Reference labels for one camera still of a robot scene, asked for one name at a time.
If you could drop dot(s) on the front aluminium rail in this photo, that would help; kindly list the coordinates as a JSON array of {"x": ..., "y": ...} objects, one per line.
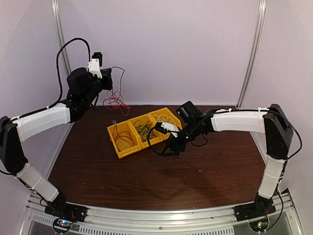
[{"x": 208, "y": 221}]

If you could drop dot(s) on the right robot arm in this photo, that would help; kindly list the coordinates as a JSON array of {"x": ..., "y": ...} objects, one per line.
[{"x": 270, "y": 121}]

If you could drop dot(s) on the right aluminium frame post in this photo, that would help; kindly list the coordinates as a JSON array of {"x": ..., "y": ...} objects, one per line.
[{"x": 259, "y": 26}]

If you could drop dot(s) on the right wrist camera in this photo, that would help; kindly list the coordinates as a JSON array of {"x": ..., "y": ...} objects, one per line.
[{"x": 166, "y": 128}]

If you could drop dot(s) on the yellow three-compartment bin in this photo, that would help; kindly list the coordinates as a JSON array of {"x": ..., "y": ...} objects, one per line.
[{"x": 133, "y": 135}]

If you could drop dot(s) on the aluminium frame post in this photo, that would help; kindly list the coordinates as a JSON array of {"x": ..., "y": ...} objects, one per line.
[
  {"x": 259, "y": 26},
  {"x": 60, "y": 34}
]

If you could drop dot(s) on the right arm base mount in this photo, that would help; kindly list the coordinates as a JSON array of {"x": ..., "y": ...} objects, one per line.
[{"x": 256, "y": 214}]

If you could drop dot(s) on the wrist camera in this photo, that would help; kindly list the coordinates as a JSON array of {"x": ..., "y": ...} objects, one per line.
[
  {"x": 166, "y": 128},
  {"x": 94, "y": 65}
]

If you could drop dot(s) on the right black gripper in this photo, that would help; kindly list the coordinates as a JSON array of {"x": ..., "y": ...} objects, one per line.
[{"x": 171, "y": 143}]

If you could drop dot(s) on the left aluminium frame post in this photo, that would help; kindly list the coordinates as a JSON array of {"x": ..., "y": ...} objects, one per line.
[{"x": 60, "y": 34}]

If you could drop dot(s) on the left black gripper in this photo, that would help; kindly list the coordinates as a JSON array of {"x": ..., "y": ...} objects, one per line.
[{"x": 107, "y": 74}]

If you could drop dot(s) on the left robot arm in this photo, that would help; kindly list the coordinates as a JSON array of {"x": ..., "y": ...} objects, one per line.
[{"x": 84, "y": 89}]

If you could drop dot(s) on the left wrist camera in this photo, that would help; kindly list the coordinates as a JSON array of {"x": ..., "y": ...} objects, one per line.
[{"x": 94, "y": 65}]

